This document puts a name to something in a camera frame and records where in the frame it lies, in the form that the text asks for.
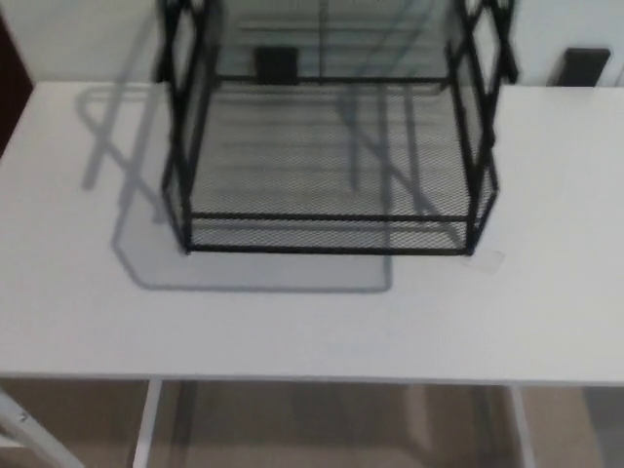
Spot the black mesh file tray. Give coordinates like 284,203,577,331
163,0,500,257

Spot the clear tape patch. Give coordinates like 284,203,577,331
462,250,508,272

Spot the white cabinet front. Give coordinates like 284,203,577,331
0,0,624,89

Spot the dark brown wooden panel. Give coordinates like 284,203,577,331
0,9,35,160

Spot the black wire file rack frame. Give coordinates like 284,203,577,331
154,0,521,257

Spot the small black square wall box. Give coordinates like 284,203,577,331
253,46,299,87

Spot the white metal desk leg frame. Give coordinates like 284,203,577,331
0,382,165,468
506,384,538,468

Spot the black rectangular wall box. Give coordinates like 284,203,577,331
548,47,612,88

